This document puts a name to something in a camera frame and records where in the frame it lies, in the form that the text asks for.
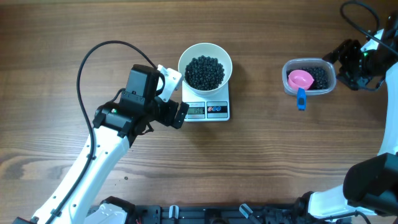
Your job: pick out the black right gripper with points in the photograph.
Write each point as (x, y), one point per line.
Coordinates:
(343, 53)

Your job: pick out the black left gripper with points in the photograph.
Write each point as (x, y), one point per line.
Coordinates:
(171, 107)

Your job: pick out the white digital kitchen scale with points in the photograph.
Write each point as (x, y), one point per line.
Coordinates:
(206, 108)

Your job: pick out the pink scoop with blue handle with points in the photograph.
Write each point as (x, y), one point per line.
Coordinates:
(300, 81)

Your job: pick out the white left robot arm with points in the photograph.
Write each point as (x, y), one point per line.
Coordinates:
(114, 129)

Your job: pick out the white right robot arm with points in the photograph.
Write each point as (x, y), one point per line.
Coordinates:
(369, 187)

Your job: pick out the black beans in bowl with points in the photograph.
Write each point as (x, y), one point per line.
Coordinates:
(204, 73)

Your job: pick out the white round bowl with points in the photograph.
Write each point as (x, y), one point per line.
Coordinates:
(208, 50)

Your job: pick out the black beans in container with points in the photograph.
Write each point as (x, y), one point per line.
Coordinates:
(319, 74)

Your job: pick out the clear plastic container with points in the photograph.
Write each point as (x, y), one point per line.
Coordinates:
(309, 62)

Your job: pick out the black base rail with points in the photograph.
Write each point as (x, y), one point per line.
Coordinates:
(244, 213)

